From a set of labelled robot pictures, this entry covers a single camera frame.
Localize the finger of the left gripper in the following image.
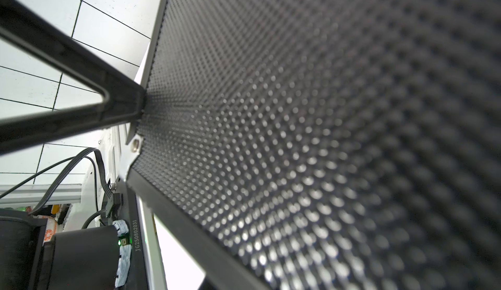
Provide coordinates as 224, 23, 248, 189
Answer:
1, 0, 146, 154

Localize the black poker case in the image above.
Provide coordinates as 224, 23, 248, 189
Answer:
128, 0, 500, 289

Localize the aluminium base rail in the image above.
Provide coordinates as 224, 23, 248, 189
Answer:
0, 125, 169, 290

